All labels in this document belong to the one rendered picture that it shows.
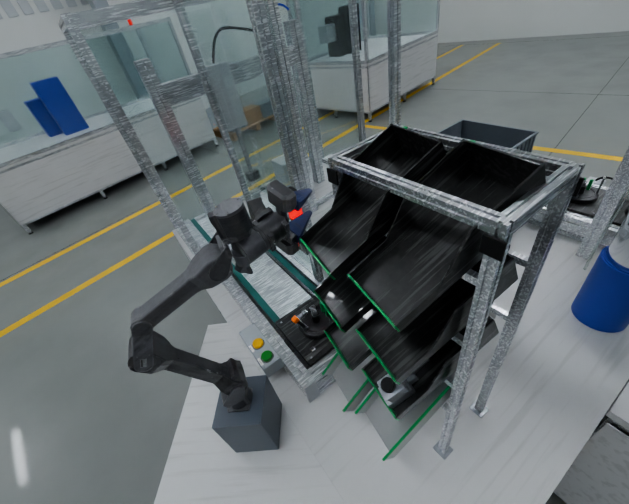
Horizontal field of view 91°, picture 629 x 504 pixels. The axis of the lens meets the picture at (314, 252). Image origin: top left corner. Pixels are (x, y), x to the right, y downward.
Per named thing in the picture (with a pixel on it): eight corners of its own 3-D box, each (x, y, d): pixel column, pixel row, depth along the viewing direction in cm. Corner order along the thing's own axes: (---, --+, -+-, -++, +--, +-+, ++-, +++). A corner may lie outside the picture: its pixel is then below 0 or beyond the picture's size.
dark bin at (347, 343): (352, 371, 76) (337, 363, 71) (327, 333, 85) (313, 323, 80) (437, 294, 74) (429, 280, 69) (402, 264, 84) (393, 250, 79)
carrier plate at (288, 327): (311, 368, 104) (309, 365, 103) (275, 325, 120) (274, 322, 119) (363, 327, 113) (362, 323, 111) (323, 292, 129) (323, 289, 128)
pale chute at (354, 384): (354, 411, 88) (343, 412, 85) (332, 373, 97) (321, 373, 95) (412, 338, 80) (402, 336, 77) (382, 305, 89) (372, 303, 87)
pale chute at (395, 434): (394, 458, 78) (383, 461, 75) (365, 411, 87) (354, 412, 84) (465, 380, 70) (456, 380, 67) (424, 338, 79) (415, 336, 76)
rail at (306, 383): (310, 403, 104) (303, 388, 97) (215, 274, 165) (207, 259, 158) (322, 392, 106) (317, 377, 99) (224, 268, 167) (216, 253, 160)
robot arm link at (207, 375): (120, 369, 60) (142, 348, 60) (122, 342, 66) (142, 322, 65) (237, 399, 82) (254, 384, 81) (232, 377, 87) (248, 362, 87)
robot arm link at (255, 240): (248, 282, 61) (230, 247, 55) (232, 271, 65) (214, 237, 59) (273, 261, 64) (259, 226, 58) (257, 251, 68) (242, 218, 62)
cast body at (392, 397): (392, 409, 67) (380, 403, 62) (382, 390, 70) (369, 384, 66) (423, 386, 66) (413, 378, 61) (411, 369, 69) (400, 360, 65)
